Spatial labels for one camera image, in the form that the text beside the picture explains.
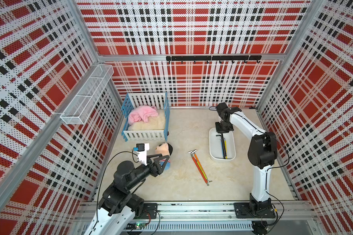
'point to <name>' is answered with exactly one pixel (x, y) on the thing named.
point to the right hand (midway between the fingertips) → (223, 130)
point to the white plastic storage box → (215, 152)
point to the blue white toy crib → (159, 99)
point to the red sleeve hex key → (190, 152)
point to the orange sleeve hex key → (199, 164)
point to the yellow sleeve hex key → (225, 148)
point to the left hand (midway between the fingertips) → (167, 156)
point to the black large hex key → (223, 148)
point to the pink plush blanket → (142, 112)
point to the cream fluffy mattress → (156, 123)
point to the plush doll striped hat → (164, 149)
